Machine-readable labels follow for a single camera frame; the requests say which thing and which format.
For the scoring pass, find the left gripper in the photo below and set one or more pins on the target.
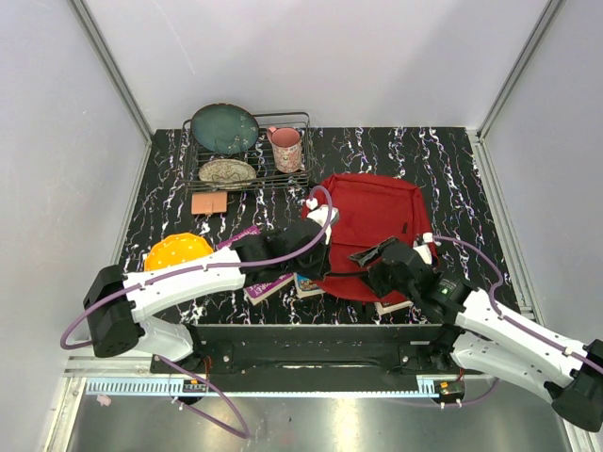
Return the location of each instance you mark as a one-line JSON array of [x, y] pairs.
[[324, 266]]

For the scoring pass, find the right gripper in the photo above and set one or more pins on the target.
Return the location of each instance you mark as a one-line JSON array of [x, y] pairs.
[[375, 281]]

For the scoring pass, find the red student backpack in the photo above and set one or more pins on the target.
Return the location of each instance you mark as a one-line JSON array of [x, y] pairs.
[[372, 208]]

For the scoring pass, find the yellow illustrated book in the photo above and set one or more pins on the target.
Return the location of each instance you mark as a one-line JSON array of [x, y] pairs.
[[389, 306]]

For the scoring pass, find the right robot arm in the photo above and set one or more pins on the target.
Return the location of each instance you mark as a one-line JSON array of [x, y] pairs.
[[479, 333]]

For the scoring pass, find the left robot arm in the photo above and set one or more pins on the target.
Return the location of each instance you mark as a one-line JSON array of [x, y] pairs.
[[121, 308]]

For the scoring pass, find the blue cartoon book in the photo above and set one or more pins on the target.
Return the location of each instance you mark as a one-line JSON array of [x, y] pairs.
[[306, 288]]

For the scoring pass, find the purple treehouse book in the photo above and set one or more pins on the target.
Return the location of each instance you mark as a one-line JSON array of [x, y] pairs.
[[259, 292]]

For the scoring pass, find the pink leather wallet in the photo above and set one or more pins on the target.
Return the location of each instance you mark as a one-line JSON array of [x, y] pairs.
[[209, 203]]

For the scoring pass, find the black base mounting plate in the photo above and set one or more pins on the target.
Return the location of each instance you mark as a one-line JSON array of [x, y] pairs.
[[233, 348]]

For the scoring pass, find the pink patterned mug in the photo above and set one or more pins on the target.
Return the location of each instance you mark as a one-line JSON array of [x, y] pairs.
[[286, 146]]

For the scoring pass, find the beige patterned plate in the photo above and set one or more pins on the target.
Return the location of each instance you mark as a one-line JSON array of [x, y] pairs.
[[226, 172]]

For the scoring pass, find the orange yellow plate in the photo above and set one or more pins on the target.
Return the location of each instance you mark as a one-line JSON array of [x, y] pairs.
[[176, 249]]

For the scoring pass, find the teal round plate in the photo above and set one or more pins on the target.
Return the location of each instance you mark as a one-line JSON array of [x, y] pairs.
[[224, 128]]

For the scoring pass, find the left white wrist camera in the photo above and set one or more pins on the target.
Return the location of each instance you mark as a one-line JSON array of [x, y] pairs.
[[324, 216]]

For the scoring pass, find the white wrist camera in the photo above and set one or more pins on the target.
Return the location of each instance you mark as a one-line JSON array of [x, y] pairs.
[[423, 246], [324, 216]]

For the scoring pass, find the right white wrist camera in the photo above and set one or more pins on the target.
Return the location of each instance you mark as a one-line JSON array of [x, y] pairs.
[[423, 246]]

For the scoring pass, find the dark wire dish rack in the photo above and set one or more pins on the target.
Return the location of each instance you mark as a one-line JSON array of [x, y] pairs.
[[260, 157]]

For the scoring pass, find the aluminium frame rail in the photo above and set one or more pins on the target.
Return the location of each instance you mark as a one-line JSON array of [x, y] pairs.
[[142, 376]]

